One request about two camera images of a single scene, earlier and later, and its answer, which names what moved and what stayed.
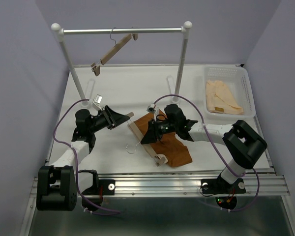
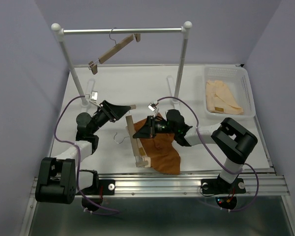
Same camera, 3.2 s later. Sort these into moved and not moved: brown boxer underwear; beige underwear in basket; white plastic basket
Moved: brown boxer underwear
Not moved: beige underwear in basket; white plastic basket
